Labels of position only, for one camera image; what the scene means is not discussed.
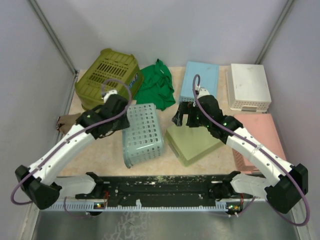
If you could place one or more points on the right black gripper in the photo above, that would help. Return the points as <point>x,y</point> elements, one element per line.
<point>185,107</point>

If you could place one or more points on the teal perforated basket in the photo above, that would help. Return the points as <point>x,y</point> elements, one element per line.
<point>142,140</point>

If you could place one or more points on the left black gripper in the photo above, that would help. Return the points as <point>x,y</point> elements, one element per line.
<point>125,124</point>

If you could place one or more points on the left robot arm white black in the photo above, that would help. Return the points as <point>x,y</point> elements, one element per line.
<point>40,180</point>

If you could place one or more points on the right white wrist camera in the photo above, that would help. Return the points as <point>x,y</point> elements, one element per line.
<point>201,91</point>

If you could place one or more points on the white perforated basket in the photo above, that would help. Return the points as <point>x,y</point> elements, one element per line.
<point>247,88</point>

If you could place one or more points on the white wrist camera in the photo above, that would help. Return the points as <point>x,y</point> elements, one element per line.
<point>106,95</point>
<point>201,91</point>

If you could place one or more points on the light green shallow tray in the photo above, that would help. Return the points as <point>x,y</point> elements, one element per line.
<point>191,144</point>

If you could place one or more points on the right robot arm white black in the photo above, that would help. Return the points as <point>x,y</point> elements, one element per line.
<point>283,184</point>

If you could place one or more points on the pink perforated basket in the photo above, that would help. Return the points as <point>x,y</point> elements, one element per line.
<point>264,130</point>

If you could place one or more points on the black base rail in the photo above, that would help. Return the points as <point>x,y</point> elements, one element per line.
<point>162,190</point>

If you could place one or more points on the large olive green container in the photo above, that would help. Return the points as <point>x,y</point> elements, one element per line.
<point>98,79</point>

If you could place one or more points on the light blue perforated basket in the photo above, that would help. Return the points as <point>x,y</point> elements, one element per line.
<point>209,77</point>

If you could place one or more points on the brown small pouch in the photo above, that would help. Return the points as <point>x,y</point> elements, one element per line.
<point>65,122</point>

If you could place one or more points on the green cloth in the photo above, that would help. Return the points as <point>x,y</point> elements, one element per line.
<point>157,87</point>

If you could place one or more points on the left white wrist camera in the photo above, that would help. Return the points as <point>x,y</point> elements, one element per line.
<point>106,95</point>

